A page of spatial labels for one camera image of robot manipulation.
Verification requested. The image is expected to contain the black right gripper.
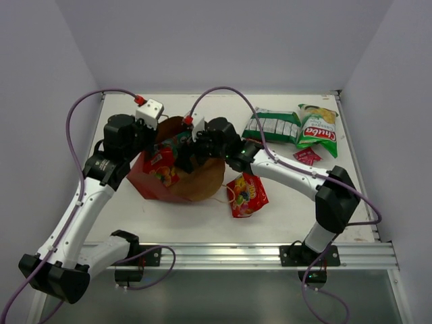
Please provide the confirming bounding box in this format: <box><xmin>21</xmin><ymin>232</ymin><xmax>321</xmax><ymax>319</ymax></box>
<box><xmin>173</xmin><ymin>124</ymin><xmax>229</xmax><ymax>174</ymax></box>

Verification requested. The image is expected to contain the teal candy bag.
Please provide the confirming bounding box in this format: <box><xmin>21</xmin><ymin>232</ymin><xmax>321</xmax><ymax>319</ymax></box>
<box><xmin>154</xmin><ymin>131</ymin><xmax>191</xmax><ymax>159</ymax></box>

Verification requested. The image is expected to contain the red fruit candy bag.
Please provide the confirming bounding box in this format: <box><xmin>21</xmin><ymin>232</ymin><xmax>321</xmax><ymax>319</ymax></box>
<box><xmin>142</xmin><ymin>147</ymin><xmax>180</xmax><ymax>188</ymax></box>
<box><xmin>226</xmin><ymin>173</ymin><xmax>269</xmax><ymax>218</ymax></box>

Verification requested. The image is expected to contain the red paper bag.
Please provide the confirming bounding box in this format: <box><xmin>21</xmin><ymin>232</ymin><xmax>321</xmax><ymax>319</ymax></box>
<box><xmin>127</xmin><ymin>116</ymin><xmax>225</xmax><ymax>203</ymax></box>

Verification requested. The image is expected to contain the green white snack pack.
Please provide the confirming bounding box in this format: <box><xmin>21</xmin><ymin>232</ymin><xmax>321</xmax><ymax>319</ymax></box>
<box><xmin>242</xmin><ymin>107</ymin><xmax>301</xmax><ymax>144</ymax></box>

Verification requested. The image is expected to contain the small red candy packet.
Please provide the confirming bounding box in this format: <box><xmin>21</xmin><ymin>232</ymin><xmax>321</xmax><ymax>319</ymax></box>
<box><xmin>293</xmin><ymin>147</ymin><xmax>322</xmax><ymax>166</ymax></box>

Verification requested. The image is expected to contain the green Chuba chips bag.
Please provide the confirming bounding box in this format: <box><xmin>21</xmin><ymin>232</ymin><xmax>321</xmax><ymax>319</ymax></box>
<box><xmin>296</xmin><ymin>104</ymin><xmax>338</xmax><ymax>158</ymax></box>

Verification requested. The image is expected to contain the small pink candy packet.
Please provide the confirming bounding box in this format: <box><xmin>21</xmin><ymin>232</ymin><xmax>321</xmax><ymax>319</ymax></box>
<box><xmin>247</xmin><ymin>138</ymin><xmax>263</xmax><ymax>149</ymax></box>

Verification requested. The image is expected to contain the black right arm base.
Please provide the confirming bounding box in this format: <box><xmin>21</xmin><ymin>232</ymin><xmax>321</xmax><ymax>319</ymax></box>
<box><xmin>279</xmin><ymin>240</ymin><xmax>341</xmax><ymax>288</ymax></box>

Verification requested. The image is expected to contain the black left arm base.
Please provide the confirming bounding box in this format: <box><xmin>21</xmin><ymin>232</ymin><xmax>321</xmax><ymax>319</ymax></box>
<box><xmin>113</xmin><ymin>245</ymin><xmax>161</xmax><ymax>287</ymax></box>

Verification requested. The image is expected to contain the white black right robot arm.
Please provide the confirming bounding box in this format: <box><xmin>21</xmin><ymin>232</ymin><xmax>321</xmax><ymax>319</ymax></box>
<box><xmin>175</xmin><ymin>115</ymin><xmax>360</xmax><ymax>265</ymax></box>

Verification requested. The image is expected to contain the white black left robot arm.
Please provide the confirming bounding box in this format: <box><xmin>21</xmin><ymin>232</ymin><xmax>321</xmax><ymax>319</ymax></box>
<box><xmin>18</xmin><ymin>113</ymin><xmax>158</xmax><ymax>304</ymax></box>

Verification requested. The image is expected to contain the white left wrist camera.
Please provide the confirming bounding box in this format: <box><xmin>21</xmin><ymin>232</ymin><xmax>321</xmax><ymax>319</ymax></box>
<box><xmin>135</xmin><ymin>99</ymin><xmax>165</xmax><ymax>130</ymax></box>

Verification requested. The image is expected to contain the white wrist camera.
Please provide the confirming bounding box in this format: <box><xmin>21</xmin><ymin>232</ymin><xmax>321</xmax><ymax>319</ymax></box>
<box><xmin>135</xmin><ymin>99</ymin><xmax>165</xmax><ymax>130</ymax></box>
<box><xmin>191</xmin><ymin>113</ymin><xmax>205</xmax><ymax>142</ymax></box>

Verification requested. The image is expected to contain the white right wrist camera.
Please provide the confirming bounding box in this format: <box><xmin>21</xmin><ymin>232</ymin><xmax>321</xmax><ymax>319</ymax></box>
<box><xmin>191</xmin><ymin>113</ymin><xmax>205</xmax><ymax>142</ymax></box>

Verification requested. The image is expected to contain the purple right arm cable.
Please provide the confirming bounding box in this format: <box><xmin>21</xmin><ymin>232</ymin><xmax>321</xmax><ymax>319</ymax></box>
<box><xmin>182</xmin><ymin>86</ymin><xmax>383</xmax><ymax>226</ymax></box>

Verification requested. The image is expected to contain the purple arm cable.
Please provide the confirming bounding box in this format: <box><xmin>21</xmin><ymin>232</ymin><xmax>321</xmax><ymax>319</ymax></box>
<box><xmin>0</xmin><ymin>88</ymin><xmax>146</xmax><ymax>324</ymax></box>
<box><xmin>182</xmin><ymin>86</ymin><xmax>383</xmax><ymax>226</ymax></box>

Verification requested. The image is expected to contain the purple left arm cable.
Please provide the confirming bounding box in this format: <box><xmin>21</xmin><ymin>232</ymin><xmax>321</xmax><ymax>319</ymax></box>
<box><xmin>0</xmin><ymin>88</ymin><xmax>146</xmax><ymax>324</ymax></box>

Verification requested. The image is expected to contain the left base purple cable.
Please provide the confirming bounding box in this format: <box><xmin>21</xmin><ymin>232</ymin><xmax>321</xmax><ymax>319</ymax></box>
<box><xmin>116</xmin><ymin>245</ymin><xmax>176</xmax><ymax>292</ymax></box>

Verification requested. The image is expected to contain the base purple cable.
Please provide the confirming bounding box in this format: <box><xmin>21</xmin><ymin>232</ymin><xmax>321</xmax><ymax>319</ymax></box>
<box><xmin>300</xmin><ymin>249</ymin><xmax>350</xmax><ymax>324</ymax></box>
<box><xmin>116</xmin><ymin>245</ymin><xmax>176</xmax><ymax>292</ymax></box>

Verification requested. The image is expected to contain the aluminium rail frame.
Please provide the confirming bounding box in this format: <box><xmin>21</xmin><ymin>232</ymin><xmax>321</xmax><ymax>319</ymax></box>
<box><xmin>141</xmin><ymin>243</ymin><xmax>399</xmax><ymax>271</ymax></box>

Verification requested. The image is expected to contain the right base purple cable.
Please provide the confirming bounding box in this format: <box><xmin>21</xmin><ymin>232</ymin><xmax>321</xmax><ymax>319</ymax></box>
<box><xmin>300</xmin><ymin>249</ymin><xmax>350</xmax><ymax>324</ymax></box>

